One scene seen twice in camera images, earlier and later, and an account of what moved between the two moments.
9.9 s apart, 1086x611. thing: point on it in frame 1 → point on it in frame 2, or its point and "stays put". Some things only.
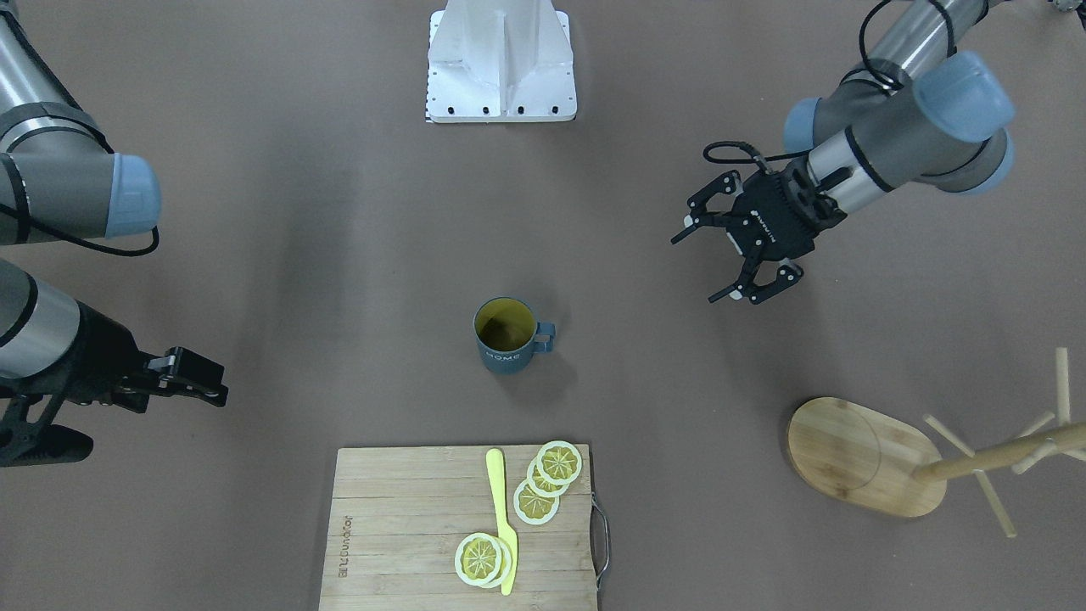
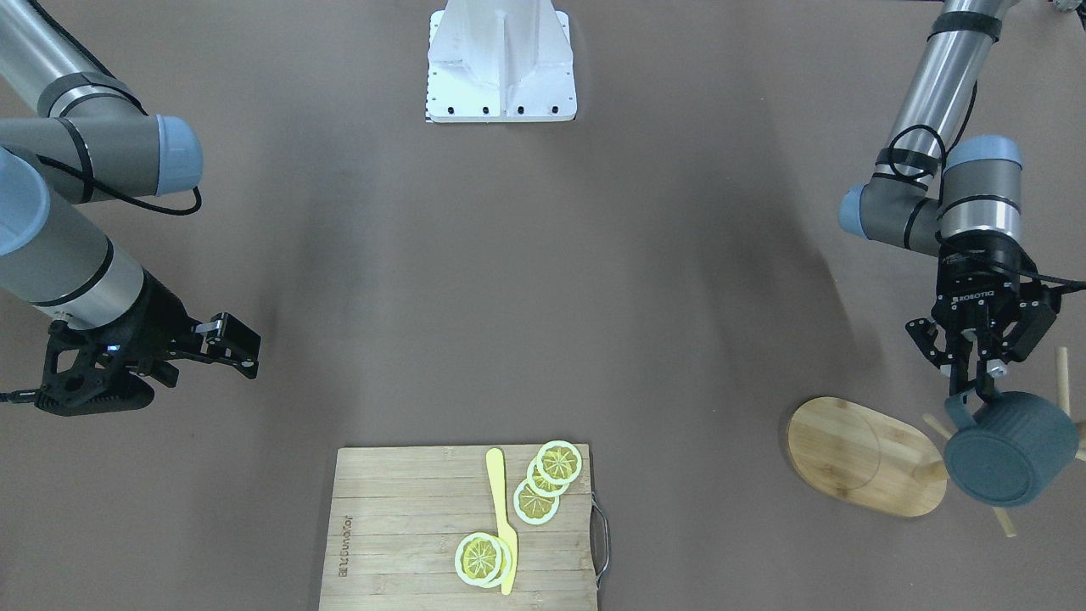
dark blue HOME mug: x=508 y=334 → x=1012 y=449
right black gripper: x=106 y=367 → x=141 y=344
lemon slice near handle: x=559 y=462 stays put
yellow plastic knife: x=506 y=528 stays put
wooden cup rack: x=864 y=457 stays put
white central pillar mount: x=501 y=61 stays put
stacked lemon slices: x=534 y=507 stays put
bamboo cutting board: x=398 y=515 stays put
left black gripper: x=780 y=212 → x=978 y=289
